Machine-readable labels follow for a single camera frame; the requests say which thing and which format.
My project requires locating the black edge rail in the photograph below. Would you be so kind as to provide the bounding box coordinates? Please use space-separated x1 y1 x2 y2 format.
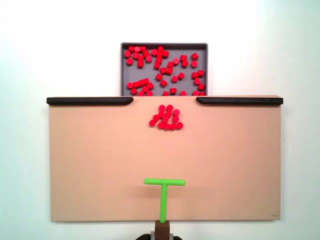
46 97 134 106
195 97 284 106

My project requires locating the grey rectangular container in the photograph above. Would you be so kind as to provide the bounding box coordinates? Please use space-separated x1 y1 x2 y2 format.
120 42 209 97

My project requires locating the beige rectangular board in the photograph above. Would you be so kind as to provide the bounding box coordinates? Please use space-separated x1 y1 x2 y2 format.
47 94 282 223

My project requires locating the green T pusher brown handle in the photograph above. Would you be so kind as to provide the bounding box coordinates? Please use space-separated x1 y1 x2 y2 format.
143 178 187 240

